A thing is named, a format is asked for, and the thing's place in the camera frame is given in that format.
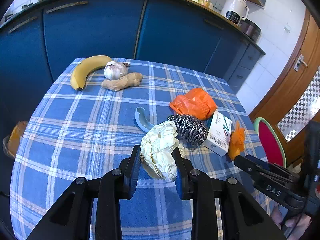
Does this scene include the orange mesh net scrap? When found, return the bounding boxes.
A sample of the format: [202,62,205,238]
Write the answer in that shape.
[228,121,245,161]

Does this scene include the white medicine box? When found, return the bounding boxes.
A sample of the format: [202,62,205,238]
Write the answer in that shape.
[202,111,232,157]

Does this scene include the blue plastic hook piece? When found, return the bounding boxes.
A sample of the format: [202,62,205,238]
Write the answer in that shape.
[135,107,154,133]

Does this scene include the orange plastic bag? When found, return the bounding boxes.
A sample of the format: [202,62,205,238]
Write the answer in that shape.
[169,88,217,120]

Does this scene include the blue kitchen base cabinets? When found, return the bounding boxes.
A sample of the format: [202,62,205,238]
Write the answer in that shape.
[0,0,266,205]

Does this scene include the person's right hand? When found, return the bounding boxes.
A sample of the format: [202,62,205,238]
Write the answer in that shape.
[270,204,311,238]

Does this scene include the red bin with green rim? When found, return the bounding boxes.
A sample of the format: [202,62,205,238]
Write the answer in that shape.
[253,117,287,168]

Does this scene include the blue plaid tablecloth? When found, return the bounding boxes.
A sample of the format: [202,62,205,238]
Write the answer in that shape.
[10,58,274,239]

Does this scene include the wooden door with glass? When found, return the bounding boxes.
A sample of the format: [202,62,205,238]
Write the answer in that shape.
[249,10,319,165]

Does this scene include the steel wool scrubber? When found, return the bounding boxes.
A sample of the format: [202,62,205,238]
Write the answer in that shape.
[167,114,209,146]

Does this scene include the yellow banana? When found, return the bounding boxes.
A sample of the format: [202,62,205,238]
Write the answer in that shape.
[71,55,112,90]

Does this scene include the ginger root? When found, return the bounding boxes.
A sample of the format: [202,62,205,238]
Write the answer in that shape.
[101,72,143,92]

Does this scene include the garlic bulb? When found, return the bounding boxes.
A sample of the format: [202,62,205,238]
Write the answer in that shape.
[104,61,130,80]

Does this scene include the dark rice cooker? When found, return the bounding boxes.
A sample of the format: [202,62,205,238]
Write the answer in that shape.
[239,19,261,42]

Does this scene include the white electric kettle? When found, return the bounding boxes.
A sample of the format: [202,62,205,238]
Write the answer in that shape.
[220,0,249,25]

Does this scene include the metal door handle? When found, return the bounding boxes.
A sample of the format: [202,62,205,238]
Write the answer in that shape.
[293,54,308,72]

